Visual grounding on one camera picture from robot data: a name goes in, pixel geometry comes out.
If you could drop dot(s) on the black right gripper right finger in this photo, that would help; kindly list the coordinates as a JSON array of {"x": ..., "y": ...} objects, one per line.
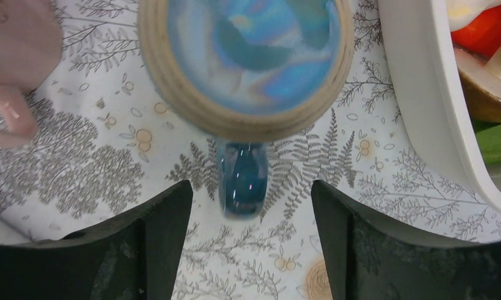
[{"x": 369, "y": 255}]

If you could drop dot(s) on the wooden toy mushroom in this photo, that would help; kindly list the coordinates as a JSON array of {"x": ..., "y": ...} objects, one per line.
[{"x": 481, "y": 84}]

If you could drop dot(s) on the floral tablecloth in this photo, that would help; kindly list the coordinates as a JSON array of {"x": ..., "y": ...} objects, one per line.
[{"x": 108, "y": 142}]

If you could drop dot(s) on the green toy cucumber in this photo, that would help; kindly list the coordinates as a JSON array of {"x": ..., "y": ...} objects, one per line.
[{"x": 489, "y": 142}]

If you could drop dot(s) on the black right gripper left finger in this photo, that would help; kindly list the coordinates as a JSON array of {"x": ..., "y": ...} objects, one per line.
[{"x": 133, "y": 255}]

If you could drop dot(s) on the light pink mug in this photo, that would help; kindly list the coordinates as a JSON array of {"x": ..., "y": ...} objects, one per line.
[{"x": 31, "y": 41}]

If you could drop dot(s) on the white plastic basin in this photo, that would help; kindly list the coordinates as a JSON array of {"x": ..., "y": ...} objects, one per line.
[{"x": 427, "y": 86}]

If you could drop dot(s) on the orange toy carrot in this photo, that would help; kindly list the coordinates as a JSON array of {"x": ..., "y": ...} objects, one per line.
[{"x": 483, "y": 35}]

